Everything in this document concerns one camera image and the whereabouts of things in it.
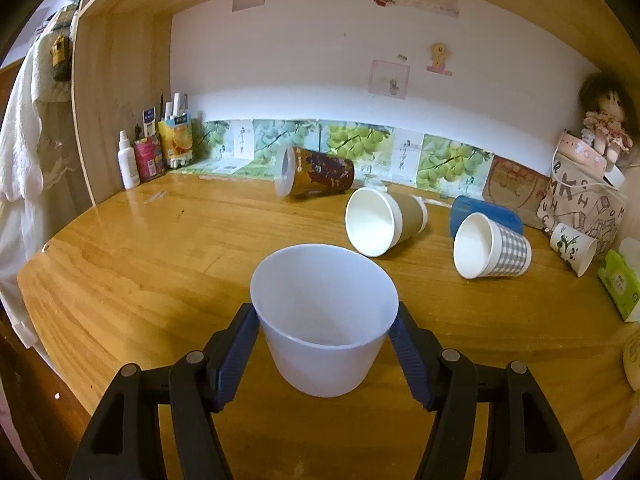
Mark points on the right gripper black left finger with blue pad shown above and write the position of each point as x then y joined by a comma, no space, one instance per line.
122,440

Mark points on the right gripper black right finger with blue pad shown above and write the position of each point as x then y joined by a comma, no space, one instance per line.
524,438

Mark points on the translucent white plastic cup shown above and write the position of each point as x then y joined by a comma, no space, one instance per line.
325,312

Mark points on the white floral paper cup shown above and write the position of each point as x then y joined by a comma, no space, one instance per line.
573,247

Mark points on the grey checkered paper cup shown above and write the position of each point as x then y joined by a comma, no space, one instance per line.
484,248

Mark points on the blue plastic cup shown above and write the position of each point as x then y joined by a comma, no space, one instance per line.
463,206

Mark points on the brown sleeve paper cup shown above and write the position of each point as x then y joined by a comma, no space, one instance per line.
376,221

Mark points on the dark printed paper cup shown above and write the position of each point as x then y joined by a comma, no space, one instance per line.
302,172

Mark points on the cream yellow mug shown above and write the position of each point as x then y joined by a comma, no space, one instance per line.
631,360

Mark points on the green tissue pack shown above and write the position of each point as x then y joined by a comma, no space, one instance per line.
622,284

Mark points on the letter print fabric bag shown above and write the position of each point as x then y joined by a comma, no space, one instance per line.
582,202

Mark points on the white cloth hanging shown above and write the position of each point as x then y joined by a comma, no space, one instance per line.
42,184

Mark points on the brown cardboard picture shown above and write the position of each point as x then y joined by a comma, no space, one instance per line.
514,186

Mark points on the white squeeze bottle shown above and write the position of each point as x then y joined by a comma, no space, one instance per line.
127,162

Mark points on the pink red can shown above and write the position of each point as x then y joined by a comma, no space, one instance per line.
149,158

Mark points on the pink small box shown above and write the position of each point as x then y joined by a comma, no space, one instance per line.
578,151

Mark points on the green leaf picture strip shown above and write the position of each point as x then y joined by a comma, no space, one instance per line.
248,148

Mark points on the brown hair rag doll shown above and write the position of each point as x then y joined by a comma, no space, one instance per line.
610,124

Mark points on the wooden bookshelf unit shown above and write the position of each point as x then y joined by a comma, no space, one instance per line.
122,61

